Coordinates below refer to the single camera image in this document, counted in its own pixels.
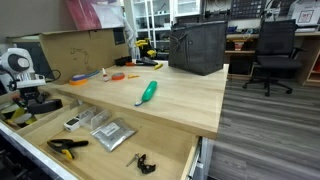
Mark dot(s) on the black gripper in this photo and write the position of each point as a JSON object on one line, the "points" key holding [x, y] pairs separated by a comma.
{"points": [[31, 92]]}

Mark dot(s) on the black masking tape roll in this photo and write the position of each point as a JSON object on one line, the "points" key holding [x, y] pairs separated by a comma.
{"points": [[46, 107]]}

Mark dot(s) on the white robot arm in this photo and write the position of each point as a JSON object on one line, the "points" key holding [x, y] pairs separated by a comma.
{"points": [[16, 63]]}

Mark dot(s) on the large yellow black hazard tape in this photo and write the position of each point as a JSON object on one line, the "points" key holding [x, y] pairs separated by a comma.
{"points": [[18, 113]]}

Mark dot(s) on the orange tape roll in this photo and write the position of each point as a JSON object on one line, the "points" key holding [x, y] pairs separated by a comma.
{"points": [[78, 82]]}

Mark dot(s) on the blue tape roll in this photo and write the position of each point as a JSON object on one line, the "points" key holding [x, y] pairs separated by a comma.
{"points": [[79, 76]]}

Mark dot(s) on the white front wooden drawer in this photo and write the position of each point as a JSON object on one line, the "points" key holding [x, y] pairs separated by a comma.
{"points": [[100, 163]]}

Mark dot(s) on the white handheld meter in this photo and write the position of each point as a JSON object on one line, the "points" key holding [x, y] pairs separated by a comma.
{"points": [[71, 124]]}

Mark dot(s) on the yellow black spring clamp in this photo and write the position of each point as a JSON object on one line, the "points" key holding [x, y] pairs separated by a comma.
{"points": [[65, 144]]}

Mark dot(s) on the cardboard box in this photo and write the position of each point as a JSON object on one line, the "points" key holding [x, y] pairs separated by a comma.
{"points": [[66, 53]]}

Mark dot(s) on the clear plastic box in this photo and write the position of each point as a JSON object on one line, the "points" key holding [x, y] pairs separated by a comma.
{"points": [[98, 120]]}

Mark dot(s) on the silver foil bag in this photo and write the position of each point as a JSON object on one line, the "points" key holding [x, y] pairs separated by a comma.
{"points": [[113, 133]]}

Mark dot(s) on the black block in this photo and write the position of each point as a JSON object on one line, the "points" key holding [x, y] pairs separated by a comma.
{"points": [[122, 61]]}

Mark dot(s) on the red poster board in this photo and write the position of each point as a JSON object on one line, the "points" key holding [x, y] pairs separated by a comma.
{"points": [[83, 13]]}

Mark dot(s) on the black yellow hand tool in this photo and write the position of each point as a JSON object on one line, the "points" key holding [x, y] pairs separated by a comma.
{"points": [[145, 61]]}

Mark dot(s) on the white shelving unit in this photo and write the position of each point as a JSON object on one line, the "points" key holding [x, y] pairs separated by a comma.
{"points": [[127, 26]]}

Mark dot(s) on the black metal clamp with bolt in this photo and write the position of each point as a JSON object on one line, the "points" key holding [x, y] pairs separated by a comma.
{"points": [[145, 165]]}

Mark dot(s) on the black fabric bag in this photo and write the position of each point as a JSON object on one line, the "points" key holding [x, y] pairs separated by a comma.
{"points": [[200, 50]]}

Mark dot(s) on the red white container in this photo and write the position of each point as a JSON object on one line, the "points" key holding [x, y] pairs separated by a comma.
{"points": [[239, 45]]}

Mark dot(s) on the black pegboard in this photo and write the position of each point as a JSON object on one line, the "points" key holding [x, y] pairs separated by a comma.
{"points": [[246, 8]]}

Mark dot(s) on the black office chair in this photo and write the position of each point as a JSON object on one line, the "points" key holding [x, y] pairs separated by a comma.
{"points": [[276, 36]]}

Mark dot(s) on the wooden workbench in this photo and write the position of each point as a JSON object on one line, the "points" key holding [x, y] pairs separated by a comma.
{"points": [[310, 43]]}

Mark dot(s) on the white printed box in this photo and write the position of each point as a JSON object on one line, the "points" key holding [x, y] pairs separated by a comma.
{"points": [[305, 15]]}

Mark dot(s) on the metal drawer slide rail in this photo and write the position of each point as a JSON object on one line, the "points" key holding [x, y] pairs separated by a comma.
{"points": [[195, 160]]}

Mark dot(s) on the white wall cabinet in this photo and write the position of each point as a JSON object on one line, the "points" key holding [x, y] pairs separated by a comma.
{"points": [[186, 6]]}

